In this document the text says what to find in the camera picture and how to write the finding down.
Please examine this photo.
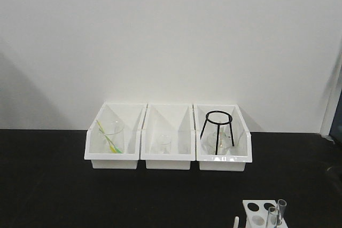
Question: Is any white test tube rack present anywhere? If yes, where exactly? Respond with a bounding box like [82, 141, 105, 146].
[243, 200, 287, 227]

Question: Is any clear glass test tube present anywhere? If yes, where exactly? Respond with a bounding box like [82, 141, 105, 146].
[266, 206, 278, 228]
[276, 199, 287, 225]

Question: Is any grey-blue pegboard drying rack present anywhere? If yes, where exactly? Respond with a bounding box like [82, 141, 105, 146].
[329, 110, 342, 144]

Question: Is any white middle storage bin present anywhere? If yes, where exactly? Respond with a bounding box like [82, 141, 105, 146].
[140, 104, 196, 170]

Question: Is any white storage bin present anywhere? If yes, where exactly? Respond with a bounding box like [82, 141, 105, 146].
[140, 104, 196, 170]
[84, 102, 147, 169]
[193, 104, 252, 171]

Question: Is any small clear glass beaker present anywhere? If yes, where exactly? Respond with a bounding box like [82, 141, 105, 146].
[155, 135, 172, 154]

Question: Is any clear glass flask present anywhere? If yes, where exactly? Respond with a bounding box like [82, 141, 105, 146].
[207, 125, 232, 155]

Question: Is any black metal tripod stand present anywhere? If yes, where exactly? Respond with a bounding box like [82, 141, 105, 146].
[200, 110, 235, 155]

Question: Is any white right storage bin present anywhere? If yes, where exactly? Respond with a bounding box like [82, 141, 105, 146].
[193, 104, 252, 171]

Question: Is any white left storage bin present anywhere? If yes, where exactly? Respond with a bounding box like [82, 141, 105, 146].
[84, 102, 147, 169]

